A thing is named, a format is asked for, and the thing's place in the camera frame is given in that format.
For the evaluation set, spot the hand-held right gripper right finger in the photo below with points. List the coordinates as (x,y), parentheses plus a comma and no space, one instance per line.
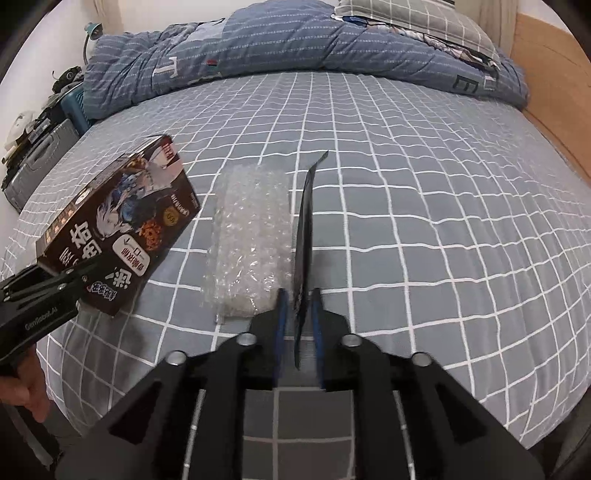
(316,318)

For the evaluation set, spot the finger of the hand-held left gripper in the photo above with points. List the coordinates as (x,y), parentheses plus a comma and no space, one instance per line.
(41,286)

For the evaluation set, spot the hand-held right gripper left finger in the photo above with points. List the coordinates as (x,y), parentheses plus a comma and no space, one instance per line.
(281,318)

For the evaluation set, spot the black packet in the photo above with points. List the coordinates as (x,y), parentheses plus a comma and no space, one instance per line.
(304,240)

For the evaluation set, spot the dark printed cardboard box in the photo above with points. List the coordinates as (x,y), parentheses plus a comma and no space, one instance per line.
(138,207)

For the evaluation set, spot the person's left hand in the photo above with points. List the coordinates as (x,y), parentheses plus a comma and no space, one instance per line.
(27,392)

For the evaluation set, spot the clear bubble wrap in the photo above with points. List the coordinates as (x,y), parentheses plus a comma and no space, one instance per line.
(249,240)

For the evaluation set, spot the grey suitcase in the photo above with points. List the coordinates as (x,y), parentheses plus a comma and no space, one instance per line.
(41,152)

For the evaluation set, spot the grey grid bedsheet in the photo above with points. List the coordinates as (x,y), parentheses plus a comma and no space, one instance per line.
(415,207)

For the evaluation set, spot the dark clutter pile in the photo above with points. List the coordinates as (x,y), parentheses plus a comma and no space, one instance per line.
(41,115)

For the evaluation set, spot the blue tool case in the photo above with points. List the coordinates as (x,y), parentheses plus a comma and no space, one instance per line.
(74,108)

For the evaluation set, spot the teal desk lamp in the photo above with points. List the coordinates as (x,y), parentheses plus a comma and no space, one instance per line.
(94,30)

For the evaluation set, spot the blue striped quilt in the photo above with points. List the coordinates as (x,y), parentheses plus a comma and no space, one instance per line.
(277,41)

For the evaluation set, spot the grey checked pillow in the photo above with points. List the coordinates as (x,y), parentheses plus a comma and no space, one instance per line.
(406,14)

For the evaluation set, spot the white curtain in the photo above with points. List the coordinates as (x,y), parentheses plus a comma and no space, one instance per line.
(498,23)

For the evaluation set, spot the wooden bed frame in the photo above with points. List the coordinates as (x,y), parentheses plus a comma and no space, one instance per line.
(554,69)

